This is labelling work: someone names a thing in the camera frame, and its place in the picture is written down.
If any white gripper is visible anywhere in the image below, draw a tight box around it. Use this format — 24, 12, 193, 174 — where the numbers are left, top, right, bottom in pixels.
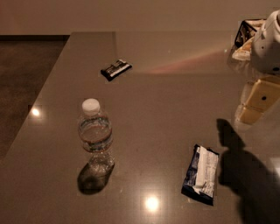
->
238, 10, 280, 125

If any clear plastic water bottle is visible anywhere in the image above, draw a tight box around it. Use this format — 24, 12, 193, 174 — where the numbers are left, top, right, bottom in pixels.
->
78, 98, 115, 177

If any blue white snack packet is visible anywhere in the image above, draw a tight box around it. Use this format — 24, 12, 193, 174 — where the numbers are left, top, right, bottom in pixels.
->
181, 144, 219, 206

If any small black snack bar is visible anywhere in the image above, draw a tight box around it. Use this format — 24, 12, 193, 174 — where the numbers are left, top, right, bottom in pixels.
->
101, 59, 132, 81

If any black wire basket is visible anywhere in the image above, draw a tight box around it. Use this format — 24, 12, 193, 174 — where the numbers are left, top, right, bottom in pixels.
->
234, 19, 266, 48

